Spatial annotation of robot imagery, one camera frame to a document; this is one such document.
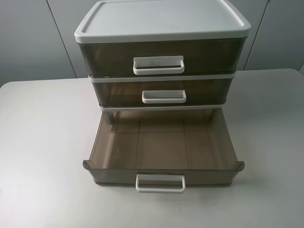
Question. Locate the smoky transparent drawer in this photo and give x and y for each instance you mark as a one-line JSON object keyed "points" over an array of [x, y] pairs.
{"points": [[181, 57], [163, 151], [162, 93]]}

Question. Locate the white plastic drawer cabinet frame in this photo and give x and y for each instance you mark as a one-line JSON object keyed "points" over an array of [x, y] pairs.
{"points": [[124, 21]]}

